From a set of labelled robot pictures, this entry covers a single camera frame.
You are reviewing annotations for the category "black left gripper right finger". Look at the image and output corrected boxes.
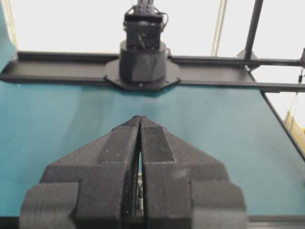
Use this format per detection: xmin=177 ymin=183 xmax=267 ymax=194
xmin=140 ymin=116 xmax=248 ymax=229

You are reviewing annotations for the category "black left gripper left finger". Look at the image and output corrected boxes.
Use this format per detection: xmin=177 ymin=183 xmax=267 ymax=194
xmin=19 ymin=115 xmax=141 ymax=229

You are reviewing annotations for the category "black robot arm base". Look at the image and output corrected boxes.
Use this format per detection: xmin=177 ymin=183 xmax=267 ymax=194
xmin=104 ymin=0 xmax=180 ymax=91

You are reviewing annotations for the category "black aluminium frame rail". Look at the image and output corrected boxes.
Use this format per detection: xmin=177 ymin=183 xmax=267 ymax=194
xmin=0 ymin=52 xmax=305 ymax=93

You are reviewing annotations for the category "black vertical frame post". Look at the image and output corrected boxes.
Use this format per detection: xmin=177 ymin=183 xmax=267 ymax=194
xmin=244 ymin=0 xmax=264 ymax=61

